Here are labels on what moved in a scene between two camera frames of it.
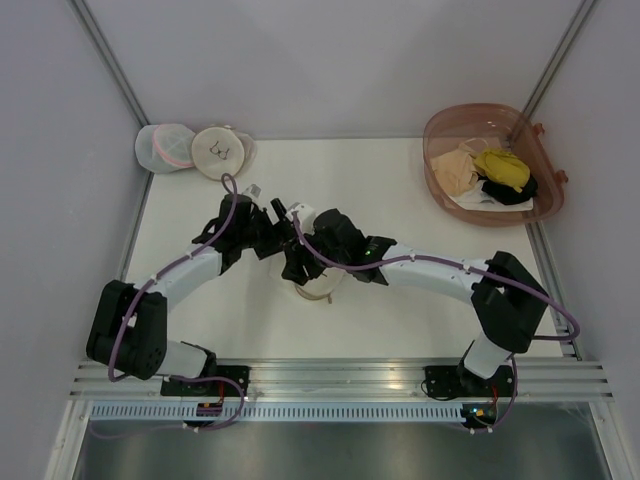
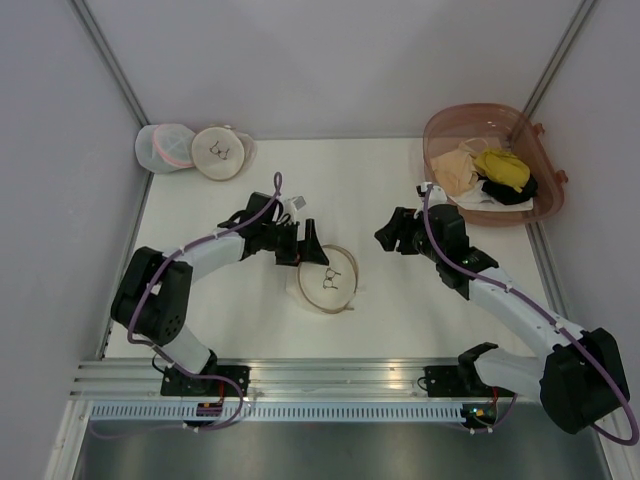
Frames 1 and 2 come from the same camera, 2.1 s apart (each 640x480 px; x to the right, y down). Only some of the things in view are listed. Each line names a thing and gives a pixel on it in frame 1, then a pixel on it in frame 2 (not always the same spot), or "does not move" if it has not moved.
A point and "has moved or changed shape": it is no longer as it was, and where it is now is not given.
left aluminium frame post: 109,62 does not move
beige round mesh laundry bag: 323,285 has moved or changed shape
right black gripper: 298,255 -> 406,236
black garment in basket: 507,194 does not move
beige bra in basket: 455,169 does not move
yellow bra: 504,167 does not move
